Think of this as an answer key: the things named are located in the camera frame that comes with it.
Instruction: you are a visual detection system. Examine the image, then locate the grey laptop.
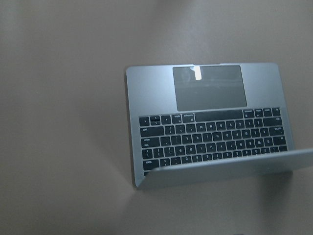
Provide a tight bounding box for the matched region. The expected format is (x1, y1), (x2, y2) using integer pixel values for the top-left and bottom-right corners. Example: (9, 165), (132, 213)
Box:
(126, 63), (313, 189)

